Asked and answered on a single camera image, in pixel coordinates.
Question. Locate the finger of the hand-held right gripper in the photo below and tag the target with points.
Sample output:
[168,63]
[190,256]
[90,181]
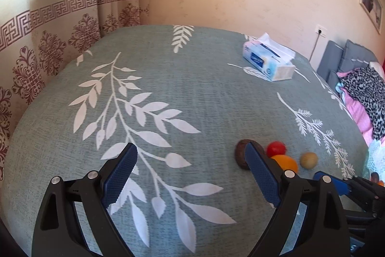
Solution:
[340,186]
[364,189]

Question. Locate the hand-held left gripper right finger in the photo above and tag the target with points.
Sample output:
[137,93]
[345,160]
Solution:
[263,175]

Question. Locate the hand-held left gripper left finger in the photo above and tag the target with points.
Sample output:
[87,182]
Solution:
[120,175]

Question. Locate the large yellow-orange oval tomato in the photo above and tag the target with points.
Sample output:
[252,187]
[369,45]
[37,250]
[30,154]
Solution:
[287,163]

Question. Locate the red cherry tomato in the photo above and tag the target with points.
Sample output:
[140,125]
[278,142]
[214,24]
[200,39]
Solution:
[276,148]

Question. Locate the teal lace plastic basket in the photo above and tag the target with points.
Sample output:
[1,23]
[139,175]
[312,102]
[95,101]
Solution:
[376,157]

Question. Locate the tan round fruit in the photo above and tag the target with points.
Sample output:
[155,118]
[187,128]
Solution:
[308,160]

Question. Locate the pink cloth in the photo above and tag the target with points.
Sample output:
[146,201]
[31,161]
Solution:
[356,108]

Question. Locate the grey-green leaf print tablecloth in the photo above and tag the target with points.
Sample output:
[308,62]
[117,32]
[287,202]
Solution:
[186,100]

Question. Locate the leopard print cloth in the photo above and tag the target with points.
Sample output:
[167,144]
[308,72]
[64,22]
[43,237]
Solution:
[365,88]

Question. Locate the blue white tissue box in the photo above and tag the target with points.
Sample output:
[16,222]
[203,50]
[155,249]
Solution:
[267,59]

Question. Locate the grey cushion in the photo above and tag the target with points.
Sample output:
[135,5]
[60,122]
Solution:
[331,59]
[358,53]

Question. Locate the beige patterned curtain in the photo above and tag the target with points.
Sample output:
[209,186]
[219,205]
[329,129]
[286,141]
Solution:
[54,34]

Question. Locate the white wall socket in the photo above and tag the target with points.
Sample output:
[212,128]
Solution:
[321,30]

